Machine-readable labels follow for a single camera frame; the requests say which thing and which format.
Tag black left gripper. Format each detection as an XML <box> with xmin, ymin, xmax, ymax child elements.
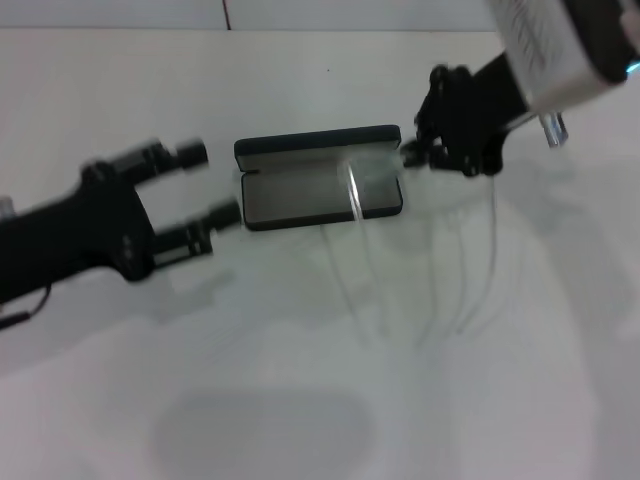
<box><xmin>0</xmin><ymin>137</ymin><xmax>243</xmax><ymax>306</ymax></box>

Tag clear white glasses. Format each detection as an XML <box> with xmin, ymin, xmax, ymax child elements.
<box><xmin>319</xmin><ymin>144</ymin><xmax>501</xmax><ymax>351</ymax></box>

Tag silver right wrist bracket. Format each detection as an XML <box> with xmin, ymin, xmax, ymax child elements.
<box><xmin>538</xmin><ymin>110</ymin><xmax>570</xmax><ymax>150</ymax></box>

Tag black glasses case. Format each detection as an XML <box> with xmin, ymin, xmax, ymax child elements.
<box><xmin>233</xmin><ymin>123</ymin><xmax>404</xmax><ymax>233</ymax></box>

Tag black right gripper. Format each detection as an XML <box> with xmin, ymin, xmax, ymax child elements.
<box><xmin>398</xmin><ymin>49</ymin><xmax>532</xmax><ymax>180</ymax></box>

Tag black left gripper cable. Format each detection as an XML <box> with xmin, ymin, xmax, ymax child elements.
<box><xmin>0</xmin><ymin>282</ymin><xmax>54</xmax><ymax>330</ymax></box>

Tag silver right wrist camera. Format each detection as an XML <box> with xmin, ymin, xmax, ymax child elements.
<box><xmin>487</xmin><ymin>0</ymin><xmax>634</xmax><ymax>110</ymax></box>

